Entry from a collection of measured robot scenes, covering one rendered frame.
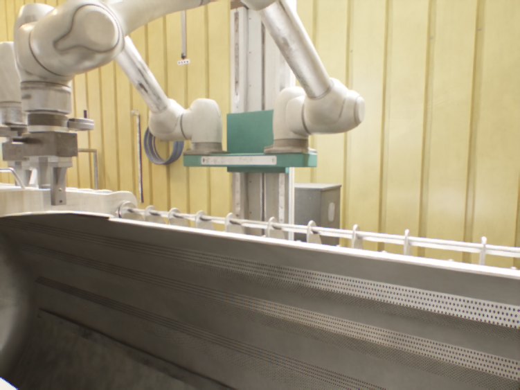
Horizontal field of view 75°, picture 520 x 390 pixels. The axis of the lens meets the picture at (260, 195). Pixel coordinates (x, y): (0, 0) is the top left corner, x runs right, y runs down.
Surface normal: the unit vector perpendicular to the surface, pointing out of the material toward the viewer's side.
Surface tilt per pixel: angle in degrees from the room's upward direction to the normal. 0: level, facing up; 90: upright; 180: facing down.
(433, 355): 62
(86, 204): 90
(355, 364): 105
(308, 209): 90
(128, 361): 79
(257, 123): 90
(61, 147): 90
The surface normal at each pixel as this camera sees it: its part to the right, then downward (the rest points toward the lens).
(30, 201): 0.86, 0.05
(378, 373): -0.50, 0.34
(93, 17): 0.69, 0.16
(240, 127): -0.51, 0.08
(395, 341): -0.46, -0.39
